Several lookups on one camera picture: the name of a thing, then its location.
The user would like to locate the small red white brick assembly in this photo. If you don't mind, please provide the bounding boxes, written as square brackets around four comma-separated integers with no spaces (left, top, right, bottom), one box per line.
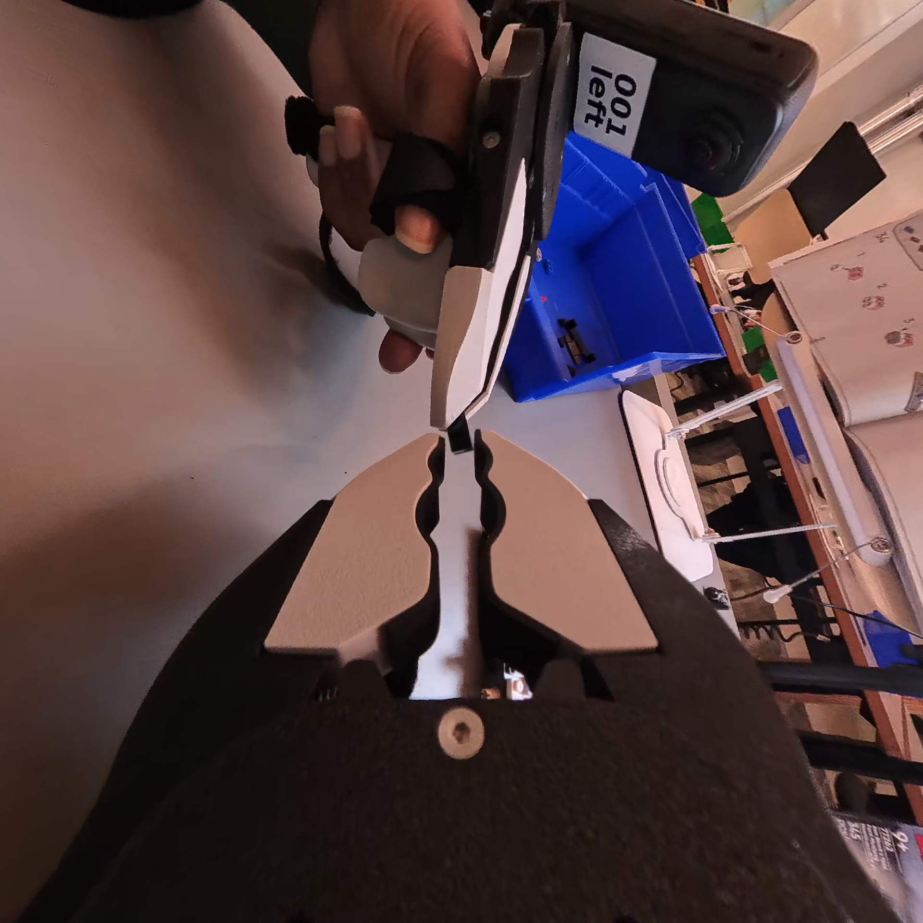
[484,667,537,702]

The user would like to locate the wooden background desk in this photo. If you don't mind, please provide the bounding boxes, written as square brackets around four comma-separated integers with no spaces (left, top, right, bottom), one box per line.
[693,253,923,823]

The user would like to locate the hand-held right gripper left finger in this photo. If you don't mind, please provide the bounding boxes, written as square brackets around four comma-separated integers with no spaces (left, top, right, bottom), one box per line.
[264,433,445,664]

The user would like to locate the large blue plastic bin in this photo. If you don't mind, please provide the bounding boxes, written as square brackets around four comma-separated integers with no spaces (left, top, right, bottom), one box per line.
[501,130,725,405]

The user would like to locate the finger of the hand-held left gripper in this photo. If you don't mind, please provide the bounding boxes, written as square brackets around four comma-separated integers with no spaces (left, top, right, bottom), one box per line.
[430,159,535,434]

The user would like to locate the toy car set box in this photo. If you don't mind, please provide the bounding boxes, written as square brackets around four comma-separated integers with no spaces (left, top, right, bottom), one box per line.
[837,808,923,923]

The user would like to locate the black office chair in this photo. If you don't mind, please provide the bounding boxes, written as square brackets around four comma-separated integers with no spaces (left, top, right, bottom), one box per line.
[786,120,888,239]

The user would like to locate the green box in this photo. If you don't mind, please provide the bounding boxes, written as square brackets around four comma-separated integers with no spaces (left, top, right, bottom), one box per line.
[693,195,736,249]

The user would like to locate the instruction booklet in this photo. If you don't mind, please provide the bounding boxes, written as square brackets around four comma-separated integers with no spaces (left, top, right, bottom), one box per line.
[769,210,923,607]

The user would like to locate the white book stand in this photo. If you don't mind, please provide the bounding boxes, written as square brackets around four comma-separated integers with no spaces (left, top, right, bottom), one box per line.
[621,267,895,585]

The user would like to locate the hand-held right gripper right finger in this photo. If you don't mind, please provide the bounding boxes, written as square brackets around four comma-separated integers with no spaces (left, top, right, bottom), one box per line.
[476,430,660,664]

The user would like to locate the black pole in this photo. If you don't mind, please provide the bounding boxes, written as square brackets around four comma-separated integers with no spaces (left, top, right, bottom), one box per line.
[758,661,923,700]
[801,729,923,787]

